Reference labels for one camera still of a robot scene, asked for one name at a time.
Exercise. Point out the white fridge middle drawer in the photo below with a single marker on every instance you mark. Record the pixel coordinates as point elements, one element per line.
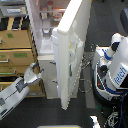
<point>48,65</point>

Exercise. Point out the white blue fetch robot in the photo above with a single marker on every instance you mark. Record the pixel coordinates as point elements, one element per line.
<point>110,70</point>

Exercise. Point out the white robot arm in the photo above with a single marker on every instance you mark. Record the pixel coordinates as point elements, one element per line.
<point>11,96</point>

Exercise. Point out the white fridge drawer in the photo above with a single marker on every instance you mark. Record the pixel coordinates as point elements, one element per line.
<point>51,87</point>
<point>48,65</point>

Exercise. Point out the wooden drawer cabinet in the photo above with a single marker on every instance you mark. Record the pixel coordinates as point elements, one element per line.
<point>17,49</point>

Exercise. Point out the white fridge bottom drawer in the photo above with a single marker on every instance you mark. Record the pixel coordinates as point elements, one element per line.
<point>51,87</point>

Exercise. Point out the grey box on cabinet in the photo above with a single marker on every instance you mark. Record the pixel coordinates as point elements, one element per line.
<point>13,11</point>

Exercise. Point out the fridge interior shelves with food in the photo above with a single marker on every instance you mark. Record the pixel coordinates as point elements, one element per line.
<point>44,16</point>

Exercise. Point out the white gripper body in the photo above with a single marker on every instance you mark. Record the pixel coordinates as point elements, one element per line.
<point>31,78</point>

